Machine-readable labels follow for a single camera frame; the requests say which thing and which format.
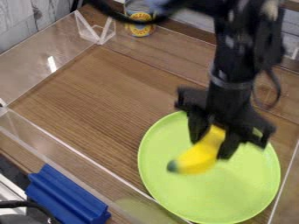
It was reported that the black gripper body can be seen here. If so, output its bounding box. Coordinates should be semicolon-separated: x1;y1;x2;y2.
175;81;277;148

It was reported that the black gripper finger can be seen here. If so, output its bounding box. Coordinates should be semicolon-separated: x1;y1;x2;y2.
218;132;242;160
189;112;211;144

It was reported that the yellow toy banana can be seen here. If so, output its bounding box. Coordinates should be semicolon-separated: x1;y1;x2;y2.
167;125;226;174

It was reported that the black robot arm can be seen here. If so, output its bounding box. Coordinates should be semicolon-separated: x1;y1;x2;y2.
145;0;286;159

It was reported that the green plastic plate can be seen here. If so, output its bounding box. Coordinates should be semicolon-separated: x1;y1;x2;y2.
138;112;281;224

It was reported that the yellow labelled tin can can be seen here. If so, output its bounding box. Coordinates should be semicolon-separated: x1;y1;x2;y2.
124;0;155;38

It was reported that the blue plastic clamp block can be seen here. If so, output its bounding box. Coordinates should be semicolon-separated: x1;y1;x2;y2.
26;164;111;224

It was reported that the clear acrylic enclosure wall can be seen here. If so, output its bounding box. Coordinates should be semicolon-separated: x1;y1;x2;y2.
0;7;299;224

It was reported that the clear acrylic corner bracket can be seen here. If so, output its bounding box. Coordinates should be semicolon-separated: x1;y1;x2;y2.
74;10;116;46

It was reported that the black cable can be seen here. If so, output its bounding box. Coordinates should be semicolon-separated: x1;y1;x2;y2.
0;200;60;224

